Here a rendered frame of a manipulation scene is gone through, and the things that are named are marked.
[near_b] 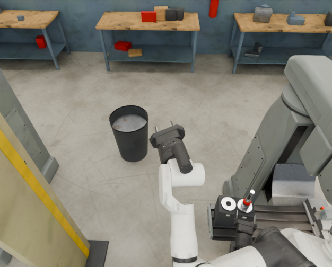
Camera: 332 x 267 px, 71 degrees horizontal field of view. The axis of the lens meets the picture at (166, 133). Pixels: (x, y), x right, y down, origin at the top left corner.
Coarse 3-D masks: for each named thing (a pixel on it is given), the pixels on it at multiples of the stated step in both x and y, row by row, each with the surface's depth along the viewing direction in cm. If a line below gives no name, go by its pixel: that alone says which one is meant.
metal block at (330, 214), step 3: (324, 210) 149; (327, 210) 149; (330, 210) 149; (321, 213) 152; (324, 213) 149; (327, 213) 147; (330, 213) 147; (321, 216) 152; (324, 216) 149; (327, 216) 146; (330, 216) 146; (330, 219) 148
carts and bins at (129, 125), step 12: (120, 108) 292; (132, 108) 297; (120, 120) 293; (132, 120) 293; (144, 120) 293; (120, 132) 266; (132, 132) 265; (144, 132) 280; (120, 144) 286; (132, 144) 281; (144, 144) 296; (132, 156) 300; (144, 156) 314
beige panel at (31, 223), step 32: (0, 128) 107; (0, 160) 108; (0, 192) 108; (32, 192) 134; (0, 224) 109; (32, 224) 134; (64, 224) 174; (32, 256) 135; (64, 256) 177; (96, 256) 228
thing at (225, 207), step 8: (224, 200) 147; (232, 200) 147; (240, 200) 147; (216, 208) 153; (224, 208) 144; (232, 208) 143; (240, 208) 143; (248, 208) 143; (216, 216) 149; (224, 216) 146; (232, 216) 144; (240, 216) 143; (248, 216) 141; (216, 224) 156; (224, 224) 154; (232, 224) 152
